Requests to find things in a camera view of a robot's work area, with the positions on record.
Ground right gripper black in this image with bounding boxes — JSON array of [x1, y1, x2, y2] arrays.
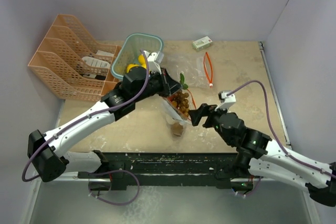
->
[[188, 102, 234, 146]]

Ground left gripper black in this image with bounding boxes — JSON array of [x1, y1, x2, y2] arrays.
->
[[133, 67, 183, 103]]

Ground brown longan fruit cluster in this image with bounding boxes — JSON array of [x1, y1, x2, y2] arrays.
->
[[170, 72, 191, 119]]

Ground clear bag of mushrooms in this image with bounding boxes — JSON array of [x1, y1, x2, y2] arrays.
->
[[162, 89, 196, 137]]

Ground clear zip bag red seal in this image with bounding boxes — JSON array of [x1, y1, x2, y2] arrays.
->
[[163, 52, 213, 88]]

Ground yellow fake fruit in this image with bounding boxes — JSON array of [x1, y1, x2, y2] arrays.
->
[[138, 54, 147, 69], [126, 64, 138, 73]]

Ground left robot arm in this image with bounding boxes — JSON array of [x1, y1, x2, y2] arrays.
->
[[27, 67, 182, 182]]

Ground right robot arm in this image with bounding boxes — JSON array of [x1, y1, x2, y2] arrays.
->
[[189, 103, 335, 207]]

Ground brown fake mushroom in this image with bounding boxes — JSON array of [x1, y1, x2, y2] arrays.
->
[[170, 122, 184, 137]]

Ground small green white box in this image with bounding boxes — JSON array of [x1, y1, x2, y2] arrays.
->
[[192, 36, 213, 51]]

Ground teal plastic basket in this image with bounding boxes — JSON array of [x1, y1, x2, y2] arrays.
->
[[111, 33, 164, 80]]

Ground white papers in organizer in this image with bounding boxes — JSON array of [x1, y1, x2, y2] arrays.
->
[[80, 50, 114, 81]]

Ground orange mesh file organizer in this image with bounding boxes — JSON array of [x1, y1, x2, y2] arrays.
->
[[28, 14, 121, 102]]

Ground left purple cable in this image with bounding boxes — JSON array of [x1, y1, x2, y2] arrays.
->
[[22, 49, 151, 182]]

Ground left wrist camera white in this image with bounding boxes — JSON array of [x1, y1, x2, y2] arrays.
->
[[144, 50, 164, 74]]

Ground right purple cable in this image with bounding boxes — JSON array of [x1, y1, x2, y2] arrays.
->
[[228, 80, 336, 180]]

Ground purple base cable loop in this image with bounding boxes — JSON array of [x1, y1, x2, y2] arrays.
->
[[87, 169, 141, 206]]

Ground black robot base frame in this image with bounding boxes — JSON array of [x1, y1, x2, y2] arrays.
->
[[78, 152, 257, 193]]

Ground aluminium rail frame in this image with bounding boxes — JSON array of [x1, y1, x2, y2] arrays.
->
[[258, 41, 321, 224]]

